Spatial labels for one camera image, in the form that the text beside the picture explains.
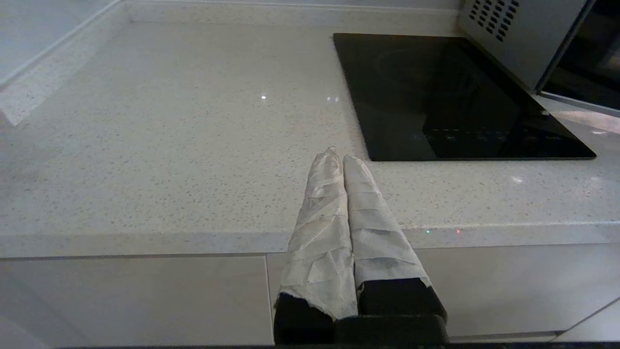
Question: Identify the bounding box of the white cabinet front panel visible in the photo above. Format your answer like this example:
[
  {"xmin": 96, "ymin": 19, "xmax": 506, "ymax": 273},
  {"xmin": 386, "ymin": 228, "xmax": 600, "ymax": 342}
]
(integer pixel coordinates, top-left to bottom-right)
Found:
[
  {"xmin": 265, "ymin": 241, "xmax": 620, "ymax": 343},
  {"xmin": 552, "ymin": 298, "xmax": 620, "ymax": 343},
  {"xmin": 0, "ymin": 254, "xmax": 275, "ymax": 348}
]

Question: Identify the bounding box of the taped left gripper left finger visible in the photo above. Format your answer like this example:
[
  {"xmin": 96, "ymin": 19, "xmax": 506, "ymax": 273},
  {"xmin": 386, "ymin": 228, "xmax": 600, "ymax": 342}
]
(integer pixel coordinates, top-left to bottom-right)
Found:
[{"xmin": 273, "ymin": 146, "xmax": 359, "ymax": 344}]

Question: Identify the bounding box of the black glass induction cooktop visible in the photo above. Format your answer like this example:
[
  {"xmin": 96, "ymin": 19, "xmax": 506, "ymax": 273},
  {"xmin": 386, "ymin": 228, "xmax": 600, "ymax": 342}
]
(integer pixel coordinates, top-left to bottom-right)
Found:
[{"xmin": 333, "ymin": 32, "xmax": 597, "ymax": 161}]

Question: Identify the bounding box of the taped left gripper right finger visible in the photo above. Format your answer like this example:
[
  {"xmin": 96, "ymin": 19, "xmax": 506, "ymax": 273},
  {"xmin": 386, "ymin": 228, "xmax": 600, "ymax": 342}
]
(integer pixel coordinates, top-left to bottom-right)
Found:
[{"xmin": 343, "ymin": 154, "xmax": 447, "ymax": 318}]

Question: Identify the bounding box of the silver black microwave oven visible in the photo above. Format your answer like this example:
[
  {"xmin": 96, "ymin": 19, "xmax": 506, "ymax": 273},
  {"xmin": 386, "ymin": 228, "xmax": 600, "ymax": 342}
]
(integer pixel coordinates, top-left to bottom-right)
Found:
[{"xmin": 457, "ymin": 0, "xmax": 597, "ymax": 94}]

